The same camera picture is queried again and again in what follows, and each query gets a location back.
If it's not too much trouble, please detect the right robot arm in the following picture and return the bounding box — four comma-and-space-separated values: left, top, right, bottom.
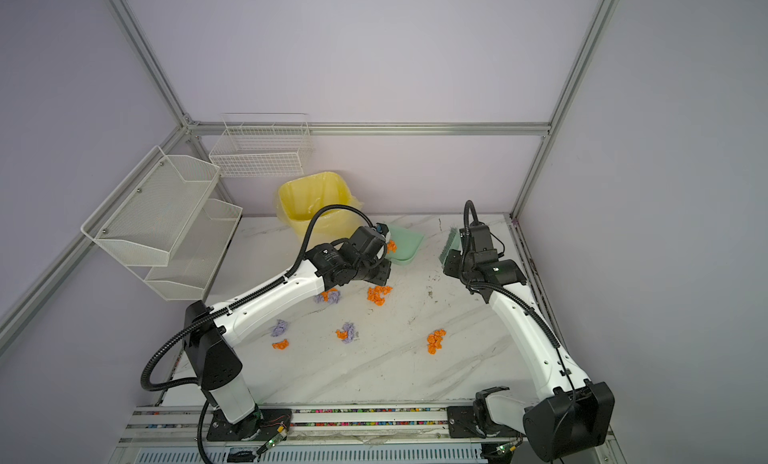
440, 221, 615, 463

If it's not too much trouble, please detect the purple orange scraps lower centre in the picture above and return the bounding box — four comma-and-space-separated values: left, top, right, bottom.
335, 322, 358, 344

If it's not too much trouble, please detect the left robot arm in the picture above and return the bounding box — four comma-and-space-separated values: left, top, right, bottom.
183, 223, 391, 441

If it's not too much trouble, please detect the green plastic dustpan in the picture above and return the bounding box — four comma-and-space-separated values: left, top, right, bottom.
386, 225, 424, 265

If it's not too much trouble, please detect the orange purple scraps left-centre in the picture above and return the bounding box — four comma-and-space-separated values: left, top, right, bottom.
314, 288, 341, 304

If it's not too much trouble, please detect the white mesh shelf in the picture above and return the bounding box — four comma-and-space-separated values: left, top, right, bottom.
144, 199, 242, 301
81, 147, 220, 267

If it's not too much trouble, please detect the orange scraps lower right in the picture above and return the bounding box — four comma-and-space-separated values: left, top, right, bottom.
427, 329, 446, 355

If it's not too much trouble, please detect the green hand brush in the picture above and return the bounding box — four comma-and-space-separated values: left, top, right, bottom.
439, 227, 462, 266

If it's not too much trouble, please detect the yellow lined trash bin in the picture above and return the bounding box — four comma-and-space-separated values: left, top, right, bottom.
275, 172, 364, 249

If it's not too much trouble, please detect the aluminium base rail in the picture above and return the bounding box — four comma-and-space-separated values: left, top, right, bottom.
113, 399, 619, 464

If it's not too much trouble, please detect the orange scraps centre pile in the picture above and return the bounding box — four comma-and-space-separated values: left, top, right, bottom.
367, 286, 393, 307

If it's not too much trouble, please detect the orange scrap far left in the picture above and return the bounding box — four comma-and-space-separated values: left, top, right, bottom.
272, 339, 290, 350

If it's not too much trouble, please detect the lower white mesh shelf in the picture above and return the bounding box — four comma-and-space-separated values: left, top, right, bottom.
144, 199, 242, 301

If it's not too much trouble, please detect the white wire basket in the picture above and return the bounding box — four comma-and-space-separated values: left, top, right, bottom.
209, 113, 314, 178

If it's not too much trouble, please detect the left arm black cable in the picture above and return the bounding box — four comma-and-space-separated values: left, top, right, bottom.
139, 204, 376, 464

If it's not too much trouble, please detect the upper white mesh shelf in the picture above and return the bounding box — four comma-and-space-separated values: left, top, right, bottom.
81, 147, 220, 267

